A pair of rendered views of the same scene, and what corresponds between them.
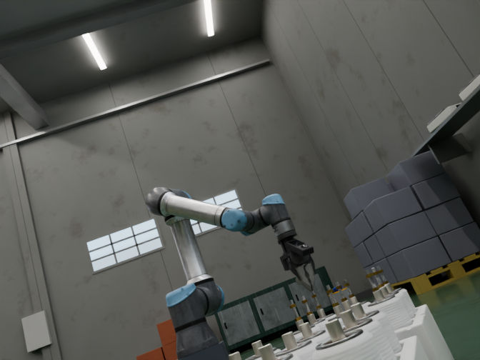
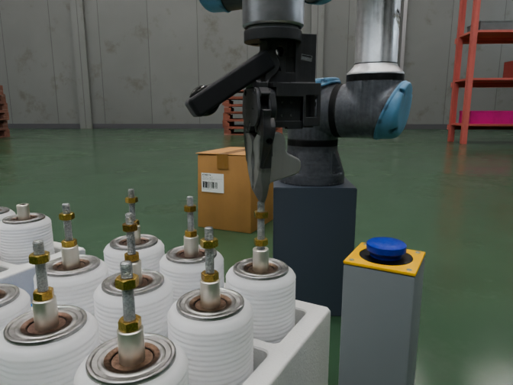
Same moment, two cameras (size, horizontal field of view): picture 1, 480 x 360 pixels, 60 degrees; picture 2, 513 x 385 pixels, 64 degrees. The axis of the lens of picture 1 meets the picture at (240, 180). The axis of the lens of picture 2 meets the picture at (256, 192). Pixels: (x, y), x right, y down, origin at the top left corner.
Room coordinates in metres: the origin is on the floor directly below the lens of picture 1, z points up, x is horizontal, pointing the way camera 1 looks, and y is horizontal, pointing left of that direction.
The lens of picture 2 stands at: (1.56, -0.62, 0.46)
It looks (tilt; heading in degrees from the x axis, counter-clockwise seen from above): 11 degrees down; 99
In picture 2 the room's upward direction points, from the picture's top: straight up
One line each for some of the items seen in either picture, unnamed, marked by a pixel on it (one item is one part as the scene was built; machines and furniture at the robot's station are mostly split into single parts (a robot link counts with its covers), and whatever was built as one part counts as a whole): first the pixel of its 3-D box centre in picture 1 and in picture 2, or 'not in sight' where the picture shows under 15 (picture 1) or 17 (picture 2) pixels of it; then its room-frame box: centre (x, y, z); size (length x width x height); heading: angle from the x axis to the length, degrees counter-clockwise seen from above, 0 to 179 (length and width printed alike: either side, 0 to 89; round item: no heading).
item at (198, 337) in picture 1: (194, 336); (311, 160); (1.54, 0.36, 0.35); 0.15 x 0.15 x 0.10
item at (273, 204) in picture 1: (275, 210); not in sight; (1.49, -0.08, 0.66); 0.09 x 0.08 x 0.11; 67
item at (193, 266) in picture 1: (188, 250); (377, 3); (1.66, 0.30, 0.67); 0.15 x 0.12 x 0.55; 157
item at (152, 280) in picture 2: not in sight; (133, 283); (1.33, -0.16, 0.25); 0.08 x 0.08 x 0.01
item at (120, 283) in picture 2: not in sight; (127, 281); (1.40, -0.31, 0.32); 0.02 x 0.02 x 0.01; 8
